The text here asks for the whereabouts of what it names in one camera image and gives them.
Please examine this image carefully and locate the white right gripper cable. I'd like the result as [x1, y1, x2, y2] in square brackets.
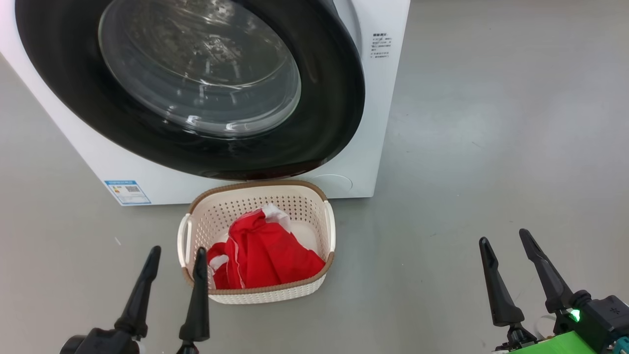
[535, 315, 557, 341]

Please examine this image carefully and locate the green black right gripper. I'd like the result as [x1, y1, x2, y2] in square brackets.
[479, 229, 599, 354]

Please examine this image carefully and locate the blue energy label sticker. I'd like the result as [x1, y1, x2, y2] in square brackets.
[104, 179, 151, 206]

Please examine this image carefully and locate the cream perforated laundry basket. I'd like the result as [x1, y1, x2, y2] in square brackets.
[177, 180, 337, 305]

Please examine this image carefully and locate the white washing machine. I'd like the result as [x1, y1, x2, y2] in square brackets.
[0, 0, 411, 206]

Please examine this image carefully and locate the red and white garment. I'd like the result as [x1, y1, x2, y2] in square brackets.
[229, 203, 326, 289]

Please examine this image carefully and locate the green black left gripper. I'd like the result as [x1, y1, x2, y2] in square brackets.
[114, 246, 210, 354]

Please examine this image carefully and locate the washing machine glass door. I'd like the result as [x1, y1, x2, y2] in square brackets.
[15, 0, 366, 180]

